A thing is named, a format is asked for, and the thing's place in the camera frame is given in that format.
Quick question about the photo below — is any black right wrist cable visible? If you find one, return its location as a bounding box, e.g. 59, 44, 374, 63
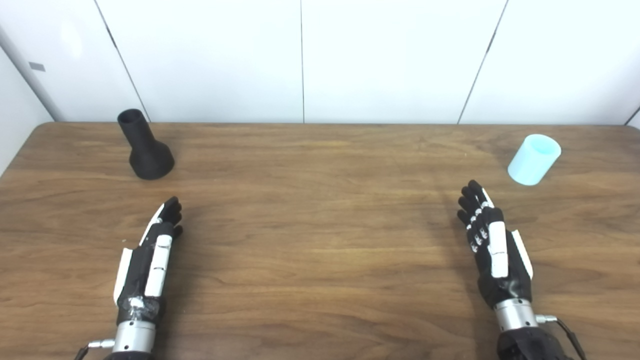
536, 314, 588, 360

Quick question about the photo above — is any light-blue hose piece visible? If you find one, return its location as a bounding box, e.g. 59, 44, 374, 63
507, 133, 562, 187

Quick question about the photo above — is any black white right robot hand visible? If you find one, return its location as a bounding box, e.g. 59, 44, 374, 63
457, 180, 534, 309

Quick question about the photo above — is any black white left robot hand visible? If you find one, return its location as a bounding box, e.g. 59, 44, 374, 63
113, 196, 184, 326

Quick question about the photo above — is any black funnel-shaped nozzle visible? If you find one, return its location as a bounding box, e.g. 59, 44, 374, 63
117, 108, 176, 181

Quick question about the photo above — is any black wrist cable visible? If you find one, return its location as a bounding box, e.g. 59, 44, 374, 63
536, 314, 588, 360
74, 339, 116, 360

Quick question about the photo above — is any grey wall corner post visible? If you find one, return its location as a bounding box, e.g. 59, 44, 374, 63
0, 25, 66, 122

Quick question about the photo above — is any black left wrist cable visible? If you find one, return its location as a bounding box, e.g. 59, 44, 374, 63
74, 339, 116, 360

